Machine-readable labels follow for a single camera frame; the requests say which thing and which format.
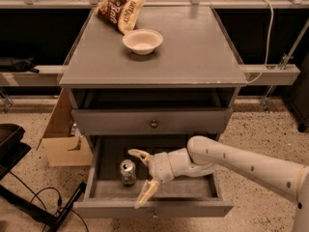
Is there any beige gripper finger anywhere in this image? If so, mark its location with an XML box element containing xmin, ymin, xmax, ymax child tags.
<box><xmin>127</xmin><ymin>149</ymin><xmax>152</xmax><ymax>166</ymax></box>
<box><xmin>134</xmin><ymin>179</ymin><xmax>160</xmax><ymax>209</ymax></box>

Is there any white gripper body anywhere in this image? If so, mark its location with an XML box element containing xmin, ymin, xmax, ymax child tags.
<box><xmin>148</xmin><ymin>153</ymin><xmax>175</xmax><ymax>183</ymax></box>

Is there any green white 7up can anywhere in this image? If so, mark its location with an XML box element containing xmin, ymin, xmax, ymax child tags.
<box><xmin>120</xmin><ymin>159</ymin><xmax>137</xmax><ymax>187</ymax></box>

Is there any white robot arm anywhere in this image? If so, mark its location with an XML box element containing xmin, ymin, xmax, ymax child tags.
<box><xmin>128</xmin><ymin>136</ymin><xmax>309</xmax><ymax>232</ymax></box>

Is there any grey open middle drawer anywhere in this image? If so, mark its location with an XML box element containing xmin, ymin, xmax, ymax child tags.
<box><xmin>73</xmin><ymin>135</ymin><xmax>234</xmax><ymax>218</ymax></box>

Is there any grey wooden drawer cabinet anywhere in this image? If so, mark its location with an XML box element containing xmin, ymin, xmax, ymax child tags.
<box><xmin>57</xmin><ymin>5</ymin><xmax>248</xmax><ymax>219</ymax></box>

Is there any grey top drawer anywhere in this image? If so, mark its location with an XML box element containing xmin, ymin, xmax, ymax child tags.
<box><xmin>71</xmin><ymin>108</ymin><xmax>232</xmax><ymax>136</ymax></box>

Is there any cardboard box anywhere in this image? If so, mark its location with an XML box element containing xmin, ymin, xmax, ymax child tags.
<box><xmin>42</xmin><ymin>89</ymin><xmax>93</xmax><ymax>167</ymax></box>

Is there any white paper bowl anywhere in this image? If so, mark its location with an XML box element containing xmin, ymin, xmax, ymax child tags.
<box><xmin>123</xmin><ymin>29</ymin><xmax>163</xmax><ymax>55</ymax></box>

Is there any yellow chip bag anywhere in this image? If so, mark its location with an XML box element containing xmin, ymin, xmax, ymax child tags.
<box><xmin>118</xmin><ymin>0</ymin><xmax>147</xmax><ymax>35</ymax></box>

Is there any brown chip bag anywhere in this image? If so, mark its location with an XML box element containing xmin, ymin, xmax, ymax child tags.
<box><xmin>95</xmin><ymin>0</ymin><xmax>126</xmax><ymax>25</ymax></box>

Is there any black stand with cables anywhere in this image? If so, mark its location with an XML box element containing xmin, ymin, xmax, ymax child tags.
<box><xmin>0</xmin><ymin>124</ymin><xmax>89</xmax><ymax>232</ymax></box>

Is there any black bag on rail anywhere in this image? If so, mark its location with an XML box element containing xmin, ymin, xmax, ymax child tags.
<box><xmin>0</xmin><ymin>57</ymin><xmax>40</xmax><ymax>73</ymax></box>

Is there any white cable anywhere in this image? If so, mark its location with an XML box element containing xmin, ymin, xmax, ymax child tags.
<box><xmin>246</xmin><ymin>0</ymin><xmax>275</xmax><ymax>85</ymax></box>

